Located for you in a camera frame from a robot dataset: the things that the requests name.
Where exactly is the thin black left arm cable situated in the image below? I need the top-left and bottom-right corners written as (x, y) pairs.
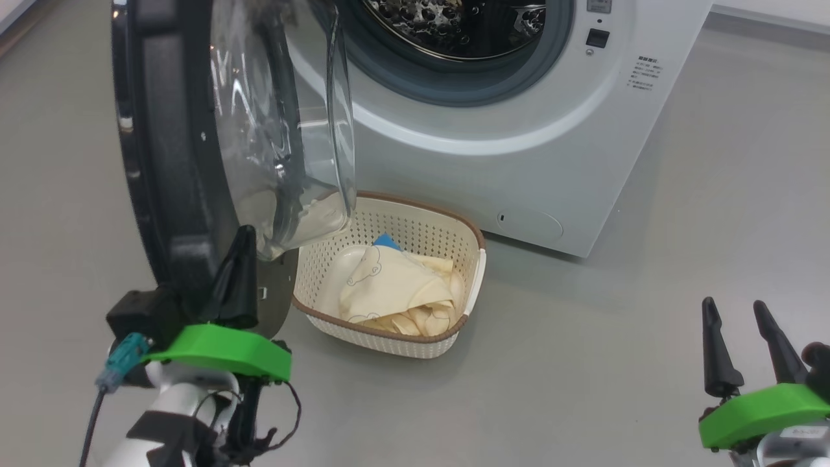
top-left (195, 379), bottom-right (303, 464)

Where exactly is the white front-load washing machine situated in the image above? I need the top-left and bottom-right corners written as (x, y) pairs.
top-left (285, 0), bottom-right (714, 259)

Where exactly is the cream perforated laundry basket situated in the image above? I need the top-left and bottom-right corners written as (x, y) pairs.
top-left (292, 191), bottom-right (487, 359)

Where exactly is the teal plug left camera cable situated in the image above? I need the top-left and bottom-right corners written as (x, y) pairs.
top-left (78, 333), bottom-right (154, 467)

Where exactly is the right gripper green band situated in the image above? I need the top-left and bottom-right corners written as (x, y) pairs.
top-left (698, 297), bottom-right (830, 451)

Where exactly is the black round glass washer door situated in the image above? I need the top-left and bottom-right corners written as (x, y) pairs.
top-left (110, 0), bottom-right (357, 341)

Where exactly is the stainless steel washing machine drum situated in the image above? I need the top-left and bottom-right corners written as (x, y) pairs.
top-left (363, 0), bottom-right (547, 62)

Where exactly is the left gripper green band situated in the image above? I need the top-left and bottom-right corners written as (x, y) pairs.
top-left (141, 225), bottom-right (292, 382)

